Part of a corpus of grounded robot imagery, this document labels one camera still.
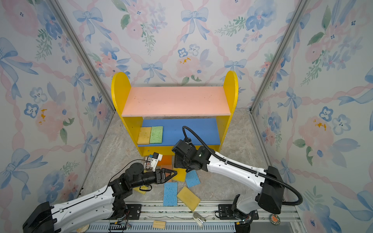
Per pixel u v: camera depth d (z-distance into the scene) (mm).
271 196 383
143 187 659
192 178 838
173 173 689
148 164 702
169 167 689
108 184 571
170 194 783
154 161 701
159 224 704
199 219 704
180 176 714
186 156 549
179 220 721
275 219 717
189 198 772
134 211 746
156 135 854
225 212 732
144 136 848
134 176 573
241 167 444
